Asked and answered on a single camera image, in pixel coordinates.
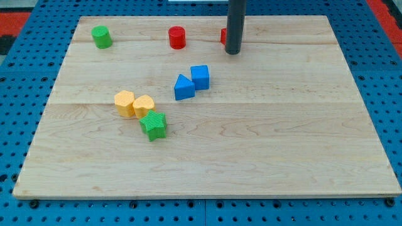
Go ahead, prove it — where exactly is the green cylinder block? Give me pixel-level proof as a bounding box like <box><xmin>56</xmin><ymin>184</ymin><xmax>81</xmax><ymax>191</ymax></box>
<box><xmin>91</xmin><ymin>25</ymin><xmax>113</xmax><ymax>49</ymax></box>

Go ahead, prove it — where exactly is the red block behind rod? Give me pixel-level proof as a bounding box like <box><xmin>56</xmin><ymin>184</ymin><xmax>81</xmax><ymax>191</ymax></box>
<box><xmin>220</xmin><ymin>28</ymin><xmax>227</xmax><ymax>45</ymax></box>

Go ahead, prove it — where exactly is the blue triangular prism block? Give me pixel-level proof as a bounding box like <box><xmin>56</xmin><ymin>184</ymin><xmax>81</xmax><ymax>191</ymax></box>
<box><xmin>174</xmin><ymin>74</ymin><xmax>195</xmax><ymax>100</ymax></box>

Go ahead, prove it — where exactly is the light wooden board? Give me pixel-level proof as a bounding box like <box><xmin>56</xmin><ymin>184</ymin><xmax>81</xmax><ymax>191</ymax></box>
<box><xmin>13</xmin><ymin>16</ymin><xmax>401</xmax><ymax>200</ymax></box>

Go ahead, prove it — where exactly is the green star block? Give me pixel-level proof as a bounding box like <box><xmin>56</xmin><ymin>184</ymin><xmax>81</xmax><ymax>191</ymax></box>
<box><xmin>139</xmin><ymin>110</ymin><xmax>167</xmax><ymax>142</ymax></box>

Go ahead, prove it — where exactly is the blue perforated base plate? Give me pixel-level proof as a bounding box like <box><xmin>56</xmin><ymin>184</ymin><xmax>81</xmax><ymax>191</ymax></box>
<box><xmin>1</xmin><ymin>1</ymin><xmax>401</xmax><ymax>225</ymax></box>

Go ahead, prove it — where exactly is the blue cube block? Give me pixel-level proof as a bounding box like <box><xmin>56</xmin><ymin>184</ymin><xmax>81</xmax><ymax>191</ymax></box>
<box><xmin>190</xmin><ymin>65</ymin><xmax>210</xmax><ymax>90</ymax></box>

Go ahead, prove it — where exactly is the yellow hexagon block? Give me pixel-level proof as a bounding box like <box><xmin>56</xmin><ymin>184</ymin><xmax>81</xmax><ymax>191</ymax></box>
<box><xmin>114</xmin><ymin>90</ymin><xmax>135</xmax><ymax>117</ymax></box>

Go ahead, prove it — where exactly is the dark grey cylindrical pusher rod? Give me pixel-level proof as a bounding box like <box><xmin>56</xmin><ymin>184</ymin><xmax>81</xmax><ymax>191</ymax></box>
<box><xmin>225</xmin><ymin>0</ymin><xmax>247</xmax><ymax>55</ymax></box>

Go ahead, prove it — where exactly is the yellow heart block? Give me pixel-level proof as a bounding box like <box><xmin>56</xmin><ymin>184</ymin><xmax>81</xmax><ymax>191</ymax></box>
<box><xmin>133</xmin><ymin>95</ymin><xmax>156</xmax><ymax>119</ymax></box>

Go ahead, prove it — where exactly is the red cylinder block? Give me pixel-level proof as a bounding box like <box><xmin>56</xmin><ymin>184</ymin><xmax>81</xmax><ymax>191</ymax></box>
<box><xmin>168</xmin><ymin>26</ymin><xmax>187</xmax><ymax>50</ymax></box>

